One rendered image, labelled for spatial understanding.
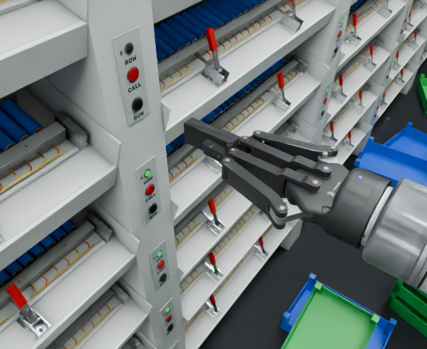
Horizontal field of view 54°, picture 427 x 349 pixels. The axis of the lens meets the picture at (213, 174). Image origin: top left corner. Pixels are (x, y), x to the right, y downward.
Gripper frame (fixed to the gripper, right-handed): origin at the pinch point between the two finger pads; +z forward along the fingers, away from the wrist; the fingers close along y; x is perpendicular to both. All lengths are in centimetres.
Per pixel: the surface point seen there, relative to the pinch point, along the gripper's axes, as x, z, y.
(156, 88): 1.1, 11.9, 3.6
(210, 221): -42.8, 15.1, 19.8
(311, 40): -16, 17, 65
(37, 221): -6.9, 12.3, -17.7
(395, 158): -91, -4, 133
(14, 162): -2.6, 18.5, -15.1
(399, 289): -88, -27, 65
